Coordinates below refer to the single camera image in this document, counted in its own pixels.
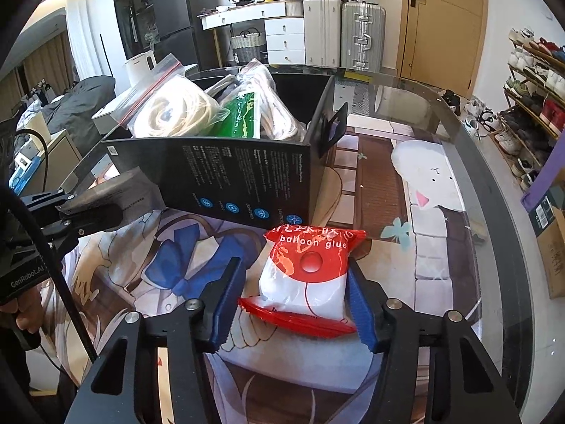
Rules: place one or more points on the dark glass cabinet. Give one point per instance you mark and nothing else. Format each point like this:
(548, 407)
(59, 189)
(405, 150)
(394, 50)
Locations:
(132, 9)

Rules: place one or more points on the dark grey bedding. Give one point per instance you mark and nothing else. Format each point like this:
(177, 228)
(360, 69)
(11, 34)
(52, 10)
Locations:
(81, 101)

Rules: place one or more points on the white curtain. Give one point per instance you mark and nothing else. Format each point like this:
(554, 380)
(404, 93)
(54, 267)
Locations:
(86, 39)

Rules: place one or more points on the silver suitcase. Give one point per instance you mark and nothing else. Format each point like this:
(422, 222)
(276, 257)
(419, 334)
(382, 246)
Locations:
(363, 37)

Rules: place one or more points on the white suitcase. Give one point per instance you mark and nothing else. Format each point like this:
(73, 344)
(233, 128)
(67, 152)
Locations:
(322, 31)

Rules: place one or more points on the white sneakers pile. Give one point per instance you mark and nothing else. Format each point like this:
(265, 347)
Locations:
(474, 115)

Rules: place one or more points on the black refrigerator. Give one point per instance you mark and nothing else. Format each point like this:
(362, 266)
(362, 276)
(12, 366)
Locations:
(181, 9)

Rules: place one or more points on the brown cardboard box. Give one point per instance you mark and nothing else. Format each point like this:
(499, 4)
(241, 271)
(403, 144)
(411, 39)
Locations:
(554, 256)

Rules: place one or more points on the woven basket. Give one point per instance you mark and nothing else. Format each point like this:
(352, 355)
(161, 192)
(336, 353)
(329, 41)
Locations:
(247, 48)

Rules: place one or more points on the dark green box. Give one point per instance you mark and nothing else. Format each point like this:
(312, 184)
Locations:
(545, 216)

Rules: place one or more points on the black cardboard box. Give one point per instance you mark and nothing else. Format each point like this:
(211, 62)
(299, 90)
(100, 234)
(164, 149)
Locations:
(247, 172)

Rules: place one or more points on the white electric kettle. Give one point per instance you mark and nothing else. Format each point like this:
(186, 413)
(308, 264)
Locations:
(139, 68)

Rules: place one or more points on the wooden shoe rack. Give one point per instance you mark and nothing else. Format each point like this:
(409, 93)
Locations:
(536, 97)

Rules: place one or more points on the red white glue packet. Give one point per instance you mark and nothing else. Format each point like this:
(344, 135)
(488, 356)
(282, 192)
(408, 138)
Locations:
(304, 282)

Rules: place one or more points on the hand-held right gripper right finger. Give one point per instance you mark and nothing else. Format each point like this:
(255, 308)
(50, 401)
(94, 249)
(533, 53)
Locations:
(364, 316)

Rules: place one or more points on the grey translucent packet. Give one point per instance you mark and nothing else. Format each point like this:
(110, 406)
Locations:
(119, 190)

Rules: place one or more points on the wooden door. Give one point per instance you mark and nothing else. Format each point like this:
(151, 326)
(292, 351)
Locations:
(441, 26)

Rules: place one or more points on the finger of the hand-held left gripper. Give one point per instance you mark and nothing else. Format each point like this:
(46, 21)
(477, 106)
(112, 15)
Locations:
(44, 198)
(84, 223)

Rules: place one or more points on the printed cartoon table mat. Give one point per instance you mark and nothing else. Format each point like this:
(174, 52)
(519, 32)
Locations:
(375, 212)

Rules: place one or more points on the person's left hand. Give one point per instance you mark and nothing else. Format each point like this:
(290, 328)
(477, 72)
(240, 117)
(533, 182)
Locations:
(24, 313)

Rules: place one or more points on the green white medicine packet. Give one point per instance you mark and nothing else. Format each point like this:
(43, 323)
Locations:
(240, 117)

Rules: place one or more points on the rows of assorted shoes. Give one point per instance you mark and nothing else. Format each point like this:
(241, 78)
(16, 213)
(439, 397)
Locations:
(525, 84)

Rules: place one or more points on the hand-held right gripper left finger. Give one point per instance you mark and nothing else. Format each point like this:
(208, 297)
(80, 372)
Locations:
(227, 307)

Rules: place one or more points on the white ribbed container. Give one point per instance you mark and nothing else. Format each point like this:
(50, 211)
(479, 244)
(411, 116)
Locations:
(295, 9)

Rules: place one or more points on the white vanity desk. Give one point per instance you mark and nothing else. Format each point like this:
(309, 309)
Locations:
(282, 31)

